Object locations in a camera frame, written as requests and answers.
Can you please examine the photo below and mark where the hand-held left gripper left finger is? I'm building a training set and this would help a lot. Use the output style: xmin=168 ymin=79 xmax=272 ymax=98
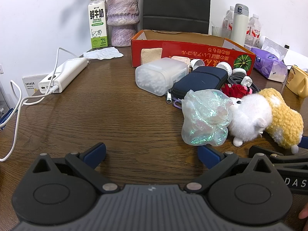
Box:
xmin=31 ymin=142 xmax=118 ymax=194

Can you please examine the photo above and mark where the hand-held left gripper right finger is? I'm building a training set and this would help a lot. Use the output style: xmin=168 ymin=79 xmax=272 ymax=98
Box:
xmin=185 ymin=145 xmax=274 ymax=194

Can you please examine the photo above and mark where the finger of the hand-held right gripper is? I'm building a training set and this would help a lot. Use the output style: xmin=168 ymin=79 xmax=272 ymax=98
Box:
xmin=249 ymin=145 xmax=308 ymax=167

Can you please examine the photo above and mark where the yellow plush toy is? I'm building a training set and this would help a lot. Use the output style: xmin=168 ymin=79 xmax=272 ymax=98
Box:
xmin=258 ymin=88 xmax=304 ymax=153

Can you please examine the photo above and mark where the iridescent plastic bag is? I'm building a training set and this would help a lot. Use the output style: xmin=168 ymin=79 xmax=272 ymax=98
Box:
xmin=181 ymin=89 xmax=233 ymax=147

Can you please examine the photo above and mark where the red fabric flower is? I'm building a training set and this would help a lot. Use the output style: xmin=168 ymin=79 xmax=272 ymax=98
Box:
xmin=221 ymin=83 xmax=251 ymax=99

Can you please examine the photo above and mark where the navy zip pouch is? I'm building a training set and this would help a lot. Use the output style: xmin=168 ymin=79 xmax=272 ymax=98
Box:
xmin=171 ymin=66 xmax=228 ymax=99

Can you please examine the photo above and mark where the translucent cotton swab box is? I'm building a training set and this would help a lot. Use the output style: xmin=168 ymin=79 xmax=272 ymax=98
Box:
xmin=135 ymin=57 xmax=191 ymax=97

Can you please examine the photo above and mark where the red cardboard box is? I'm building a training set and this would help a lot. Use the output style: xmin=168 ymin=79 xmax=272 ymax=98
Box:
xmin=130 ymin=29 xmax=257 ymax=78

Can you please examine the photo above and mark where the person's right hand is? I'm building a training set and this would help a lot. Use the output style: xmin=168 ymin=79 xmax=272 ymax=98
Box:
xmin=299 ymin=203 xmax=308 ymax=220

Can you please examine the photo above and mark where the white charger plug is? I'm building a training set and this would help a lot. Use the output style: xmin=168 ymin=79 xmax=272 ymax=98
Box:
xmin=240 ymin=76 xmax=253 ymax=87

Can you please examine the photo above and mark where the yellow mug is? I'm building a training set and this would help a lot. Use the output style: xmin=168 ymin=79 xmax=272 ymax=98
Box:
xmin=285 ymin=65 xmax=308 ymax=99

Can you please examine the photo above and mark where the white power bank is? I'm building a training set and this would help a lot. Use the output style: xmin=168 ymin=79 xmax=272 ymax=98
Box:
xmin=38 ymin=57 xmax=88 ymax=93

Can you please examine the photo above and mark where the purple tissue pack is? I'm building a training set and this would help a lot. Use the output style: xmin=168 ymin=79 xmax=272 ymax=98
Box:
xmin=251 ymin=38 xmax=289 ymax=82

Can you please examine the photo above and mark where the white round lid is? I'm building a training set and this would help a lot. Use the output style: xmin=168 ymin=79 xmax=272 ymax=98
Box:
xmin=217 ymin=62 xmax=233 ymax=74
xmin=190 ymin=59 xmax=205 ymax=72

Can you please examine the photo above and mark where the blue object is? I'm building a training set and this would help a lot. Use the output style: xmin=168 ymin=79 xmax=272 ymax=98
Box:
xmin=0 ymin=108 xmax=18 ymax=131

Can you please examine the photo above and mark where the crumpled white paper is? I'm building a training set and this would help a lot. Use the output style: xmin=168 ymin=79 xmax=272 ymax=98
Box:
xmin=83 ymin=47 xmax=125 ymax=60

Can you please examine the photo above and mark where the pink cloth pad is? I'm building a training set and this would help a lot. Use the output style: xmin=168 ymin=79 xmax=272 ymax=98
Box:
xmin=171 ymin=55 xmax=191 ymax=66

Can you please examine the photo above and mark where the beige cloth pad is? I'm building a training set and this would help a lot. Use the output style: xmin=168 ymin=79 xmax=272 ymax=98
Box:
xmin=141 ymin=48 xmax=162 ymax=66

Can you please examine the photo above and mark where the clear glass cup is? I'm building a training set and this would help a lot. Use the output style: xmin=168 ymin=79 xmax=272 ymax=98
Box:
xmin=211 ymin=26 xmax=232 ymax=40

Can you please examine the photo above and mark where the white thermos bottle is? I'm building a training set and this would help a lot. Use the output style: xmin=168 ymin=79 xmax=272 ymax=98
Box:
xmin=230 ymin=3 xmax=249 ymax=47

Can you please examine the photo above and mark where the green white milk carton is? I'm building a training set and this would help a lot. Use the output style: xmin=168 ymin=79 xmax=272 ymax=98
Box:
xmin=88 ymin=0 xmax=108 ymax=49

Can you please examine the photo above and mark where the purple textured vase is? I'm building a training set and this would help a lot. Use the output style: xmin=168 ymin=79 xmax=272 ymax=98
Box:
xmin=106 ymin=0 xmax=140 ymax=48

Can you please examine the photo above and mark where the black paper bag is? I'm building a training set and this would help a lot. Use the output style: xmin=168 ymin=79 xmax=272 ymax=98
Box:
xmin=143 ymin=0 xmax=212 ymax=35

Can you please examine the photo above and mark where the grey braided cable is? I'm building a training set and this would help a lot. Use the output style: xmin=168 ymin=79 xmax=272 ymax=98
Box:
xmin=225 ymin=74 xmax=261 ymax=93

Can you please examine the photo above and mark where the white charging cable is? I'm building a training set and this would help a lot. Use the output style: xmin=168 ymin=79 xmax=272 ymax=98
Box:
xmin=54 ymin=47 xmax=84 ymax=77
xmin=0 ymin=80 xmax=59 ymax=162

